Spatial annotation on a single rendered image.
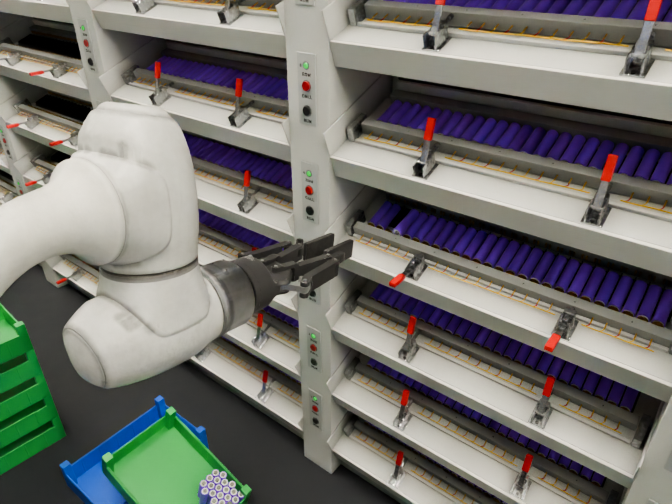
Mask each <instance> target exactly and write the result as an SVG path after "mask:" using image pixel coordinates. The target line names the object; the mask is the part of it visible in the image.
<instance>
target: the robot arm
mask: <svg viewBox="0 0 672 504"><path fill-rule="evenodd" d="M198 234H199V208H198V196H197V188H196V181H195V174H194V168H193V163H192V159H191V155H190V151H189V148H188V145H187V142H186V139H185V137H184V135H183V132H182V130H181V128H180V127H179V125H178V123H177V122H176V120H174V119H173V118H172V117H171V116H170V115H169V114H168V113H167V112H166V111H165V110H164V109H162V108H160V107H154V106H146V105H136V104H127V103H116V102H104V103H101V104H100V105H99V106H98V107H97V108H96V109H94V110H92V111H90V113H89V114H88V116H87V117H86V119H85V121H84V123H83V125H82V127H81V129H80V131H79V134H78V151H77V152H75V153H73V154H72V156H71V158H70V159H67V160H64V161H62V162H60V163H59V164H58V165H57V166H56V167H55V169H54V170H53V172H52V175H51V178H50V182H49V183H48V184H46V185H45V186H43V187H41V188H39V189H36V190H34V191H31V192H29V193H26V194H24V195H22V196H19V197H17V198H15V199H13V200H11V201H9V202H6V203H4V204H2V205H0V297H1V296H2V295H3V293H4V292H5V291H6V290H7V289H8V288H9V287H10V286H11V285H12V284H13V283H14V282H15V281H16V280H17V279H18V278H19V277H20V276H21V275H23V274H24V273H25V272H26V271H28V270H29V269H30V268H32V267H34V266H35V265H37V264H38V263H40V262H42V261H45V260H47V259H49V258H52V257H55V256H59V255H65V254H73V255H76V256H77V257H78V258H79V259H81V260H82V261H84V262H86V263H88V264H91V265H97V266H98V265H99V282H98V287H97V291H96V297H95V298H93V299H91V300H89V301H87V302H85V303H84V304H83V305H82V306H81V307H80V308H79V309H78V310H77V311H76V312H75V313H74V315H73V316H72V317H71V318H70V320H69V321H68V322H67V324H66V325H65V327H64V329H63V341H64V345H65V348H66V351H67V354H68V356H69V358H70V361H71V363H72V365H73V367H74V368H75V370H76V371H77V373H78V374H79V375H80V376H81V377H82V378H83V379H84V380H86V381H87V382H89V383H91V384H93V385H96V386H99V387H103V388H106V389H109V388H116V387H121V386H125V385H129V384H132V383H135V382H139V381H141V380H144V379H147V378H150V377H153V376H155V375H158V374H160V373H162V372H165V371H167V370H169V369H171V368H173V367H175V366H177V365H179V364H181V363H183V362H185V361H187V360H188V359H190V358H191V357H193V356H194V355H196V354H198V353H199V352H200V351H201V350H203V348H204V347H205V346H206V345H207V344H208V343H210V342H211V341H212V340H214V339H216V338H219V337H221V336H223V335H224V334H225V333H227V332H229V331H231V330H233V329H235V328H237V327H239V326H241V325H243V324H245V323H247V322H248V321H249V320H250V318H251V317H252V315H253V313H255V312H257V311H259V310H261V309H263V308H265V307H267V306H268V305H269V304H270V303H271V301H272V300H273V299H274V297H275V296H277V295H281V294H286V293H288V292H289V291H295V292H298V293H299V297H300V298H303V299H305V298H308V296H309V295H310V293H311V292H312V291H313V290H315V289H317V288H318V287H320V286H321V285H323V284H325V283H326V282H328V281H330V280H331V279H333V278H334V277H336V276H338V269H339V263H342V262H343V261H344V260H347V259H349V258H351V257H352V251H353V242H354V241H353V240H351V239H349V240H346V241H344V242H342V243H339V244H337V245H334V237H335V234H334V233H328V234H326V235H323V236H320V237H318V238H315V239H313V240H310V241H308V242H305V243H303V242H304V240H303V239H301V238H298V239H297V240H296V244H294V245H293V244H292V242H291V241H283V242H280V243H277V244H274V245H270V246H267V247H264V248H261V249H257V250H254V251H249V252H241V253H238V259H235V260H233V261H227V260H224V259H222V260H217V261H214V262H211V263H208V264H206V265H203V266H199V260H198ZM282 248H284V250H283V251H282ZM302 256H303V261H300V260H301V259H302ZM298 261H300V262H298ZM296 262H297V263H296Z"/></svg>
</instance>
